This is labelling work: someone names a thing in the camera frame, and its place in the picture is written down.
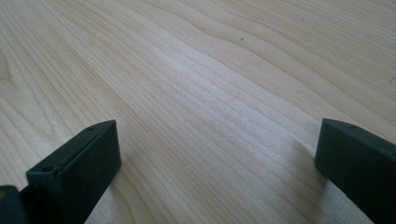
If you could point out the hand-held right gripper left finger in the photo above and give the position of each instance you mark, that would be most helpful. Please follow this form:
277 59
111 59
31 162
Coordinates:
77 168

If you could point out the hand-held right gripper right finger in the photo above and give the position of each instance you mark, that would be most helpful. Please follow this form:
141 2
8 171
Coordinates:
361 168

